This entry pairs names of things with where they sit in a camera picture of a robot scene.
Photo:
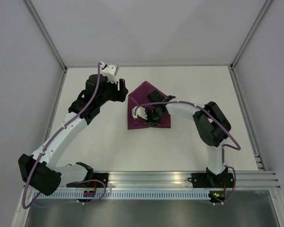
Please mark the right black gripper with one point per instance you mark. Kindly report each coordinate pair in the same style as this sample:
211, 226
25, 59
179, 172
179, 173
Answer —
149, 121

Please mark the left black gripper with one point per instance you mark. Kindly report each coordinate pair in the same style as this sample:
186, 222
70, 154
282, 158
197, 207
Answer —
119, 96

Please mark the purple cloth napkin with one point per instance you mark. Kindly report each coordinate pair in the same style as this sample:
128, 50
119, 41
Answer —
140, 96

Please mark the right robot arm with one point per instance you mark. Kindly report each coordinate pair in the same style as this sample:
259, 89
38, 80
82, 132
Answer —
207, 120

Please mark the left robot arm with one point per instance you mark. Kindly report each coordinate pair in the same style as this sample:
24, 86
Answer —
40, 169

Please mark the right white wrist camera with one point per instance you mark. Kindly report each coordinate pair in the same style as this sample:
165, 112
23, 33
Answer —
139, 112

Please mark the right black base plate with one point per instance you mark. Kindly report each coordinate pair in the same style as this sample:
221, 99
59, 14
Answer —
204, 180

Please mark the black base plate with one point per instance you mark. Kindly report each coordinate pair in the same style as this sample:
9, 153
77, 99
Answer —
96, 180
204, 180

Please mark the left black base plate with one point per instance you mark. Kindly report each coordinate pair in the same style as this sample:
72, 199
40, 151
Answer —
96, 180

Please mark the right aluminium frame post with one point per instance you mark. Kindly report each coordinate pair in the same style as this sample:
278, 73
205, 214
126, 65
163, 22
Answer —
255, 26

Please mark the aluminium frame post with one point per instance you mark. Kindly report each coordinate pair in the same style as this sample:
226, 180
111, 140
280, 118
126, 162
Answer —
39, 23
255, 26

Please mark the slotted white cable duct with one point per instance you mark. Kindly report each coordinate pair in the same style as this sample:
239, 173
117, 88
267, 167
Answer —
130, 195

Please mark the left aluminium frame post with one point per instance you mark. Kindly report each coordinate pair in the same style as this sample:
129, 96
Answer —
39, 23

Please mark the aluminium mounting rail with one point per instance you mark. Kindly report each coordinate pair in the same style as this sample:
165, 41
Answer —
177, 180

